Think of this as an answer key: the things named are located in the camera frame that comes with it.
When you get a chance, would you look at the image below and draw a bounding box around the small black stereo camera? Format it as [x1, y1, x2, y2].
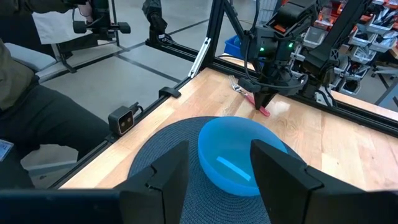
[108, 105, 136, 137]

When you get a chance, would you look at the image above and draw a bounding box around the person's hand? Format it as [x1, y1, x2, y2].
[77, 1, 94, 24]

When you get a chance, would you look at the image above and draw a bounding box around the light blue plastic bowl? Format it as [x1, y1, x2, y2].
[198, 116, 289, 197]

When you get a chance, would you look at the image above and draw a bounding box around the black control handle device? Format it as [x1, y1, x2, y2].
[72, 0, 131, 35]

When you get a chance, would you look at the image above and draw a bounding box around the black frame bracket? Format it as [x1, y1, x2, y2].
[158, 86, 182, 100]

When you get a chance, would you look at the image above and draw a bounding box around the white metal bar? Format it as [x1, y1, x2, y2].
[188, 37, 212, 78]

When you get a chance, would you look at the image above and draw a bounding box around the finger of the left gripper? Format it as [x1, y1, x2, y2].
[253, 91, 266, 110]
[262, 91, 279, 110]

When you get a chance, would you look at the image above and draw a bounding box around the grey seat cushion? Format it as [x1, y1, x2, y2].
[3, 42, 58, 74]

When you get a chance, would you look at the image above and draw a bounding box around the white blue badge card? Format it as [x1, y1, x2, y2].
[0, 139, 15, 162]

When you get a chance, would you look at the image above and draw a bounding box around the parts bins shelving rack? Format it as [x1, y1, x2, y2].
[292, 0, 398, 97]

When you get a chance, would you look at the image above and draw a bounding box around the blue plastic bin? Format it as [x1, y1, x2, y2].
[223, 34, 252, 62]

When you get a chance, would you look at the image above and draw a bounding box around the round dark woven placemat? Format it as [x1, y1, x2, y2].
[127, 116, 308, 224]

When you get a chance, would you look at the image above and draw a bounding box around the red-handled metal fork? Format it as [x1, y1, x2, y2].
[228, 74, 271, 118]

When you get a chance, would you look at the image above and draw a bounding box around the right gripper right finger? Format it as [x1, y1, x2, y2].
[250, 139, 354, 224]

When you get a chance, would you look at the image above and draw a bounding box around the person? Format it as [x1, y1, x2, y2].
[0, 0, 111, 190]

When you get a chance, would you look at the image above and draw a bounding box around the white sheet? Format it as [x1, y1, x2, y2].
[32, 11, 94, 45]

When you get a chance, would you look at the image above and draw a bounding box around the black table frame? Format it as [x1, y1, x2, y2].
[49, 0, 398, 190]

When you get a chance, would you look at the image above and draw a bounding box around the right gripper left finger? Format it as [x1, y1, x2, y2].
[114, 139, 190, 224]

